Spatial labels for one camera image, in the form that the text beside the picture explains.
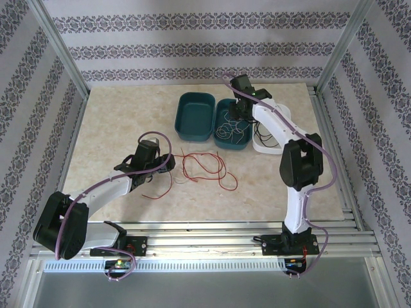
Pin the aluminium mounting rail beam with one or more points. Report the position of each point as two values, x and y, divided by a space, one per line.
199 237

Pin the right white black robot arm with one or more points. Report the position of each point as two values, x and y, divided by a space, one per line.
273 118

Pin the aluminium side rail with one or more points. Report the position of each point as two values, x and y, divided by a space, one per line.
329 122
66 160

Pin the grey metal panel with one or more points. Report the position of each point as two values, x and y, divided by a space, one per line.
199 292

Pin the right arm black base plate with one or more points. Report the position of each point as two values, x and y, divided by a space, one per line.
268 245

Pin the teal plastic bin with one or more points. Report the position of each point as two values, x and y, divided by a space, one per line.
194 112
244 141

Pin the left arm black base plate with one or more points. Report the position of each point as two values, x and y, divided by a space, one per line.
139 245

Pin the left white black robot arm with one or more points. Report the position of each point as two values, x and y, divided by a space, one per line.
106 189

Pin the small controller circuit board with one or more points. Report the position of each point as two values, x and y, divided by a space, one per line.
120 264
293 263

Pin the aluminium frame post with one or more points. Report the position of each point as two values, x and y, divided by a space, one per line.
57 41
346 41

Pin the white plastic bin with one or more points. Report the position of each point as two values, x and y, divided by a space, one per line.
266 150

